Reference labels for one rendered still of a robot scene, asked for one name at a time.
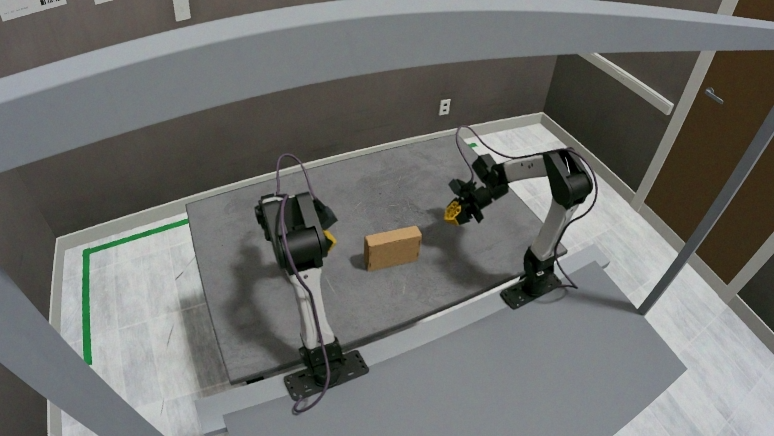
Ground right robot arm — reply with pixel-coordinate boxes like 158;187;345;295
448;147;593;310

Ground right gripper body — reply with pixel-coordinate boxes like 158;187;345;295
448;186;493;225

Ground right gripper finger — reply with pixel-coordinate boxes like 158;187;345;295
445;205;461;225
444;201;459;220

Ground brown cardboard box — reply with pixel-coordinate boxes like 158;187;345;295
364;226;422;272

